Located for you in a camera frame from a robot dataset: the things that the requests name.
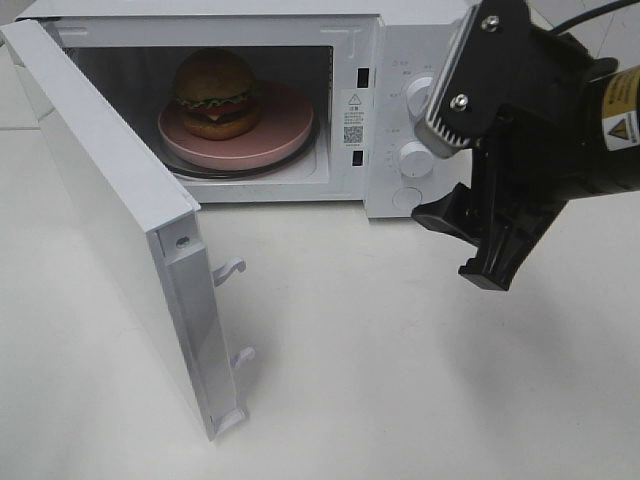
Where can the upper white round knob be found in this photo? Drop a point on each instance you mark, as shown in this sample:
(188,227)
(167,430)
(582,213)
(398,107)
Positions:
(417,94)

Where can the white round knob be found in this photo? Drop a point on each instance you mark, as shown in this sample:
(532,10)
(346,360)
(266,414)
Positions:
(415,160)
(417,94)

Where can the white microwave door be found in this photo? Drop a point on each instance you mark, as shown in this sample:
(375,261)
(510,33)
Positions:
(140,220)

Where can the burger with lettuce and tomato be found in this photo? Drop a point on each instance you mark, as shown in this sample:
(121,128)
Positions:
(215,93)

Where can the round white door button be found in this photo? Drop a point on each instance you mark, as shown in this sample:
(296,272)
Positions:
(407,198)

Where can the white microwave oven body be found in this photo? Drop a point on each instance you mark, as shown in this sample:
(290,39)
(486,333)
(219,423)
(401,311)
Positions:
(129,51)

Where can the white warning sticker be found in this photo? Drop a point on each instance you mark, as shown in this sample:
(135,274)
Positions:
(354,116)

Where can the lower white round knob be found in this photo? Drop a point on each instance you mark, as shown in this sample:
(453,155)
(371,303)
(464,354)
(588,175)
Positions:
(415,160)

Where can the pink round plate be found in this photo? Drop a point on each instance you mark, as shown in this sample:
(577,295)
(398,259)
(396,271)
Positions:
(285,124)

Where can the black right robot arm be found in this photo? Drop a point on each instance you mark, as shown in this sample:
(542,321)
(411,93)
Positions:
(608,129)

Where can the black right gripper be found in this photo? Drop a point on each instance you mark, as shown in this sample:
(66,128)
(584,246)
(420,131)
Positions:
(534,139)

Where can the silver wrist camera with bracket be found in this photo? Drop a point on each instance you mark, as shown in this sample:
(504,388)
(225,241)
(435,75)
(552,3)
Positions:
(485,55)

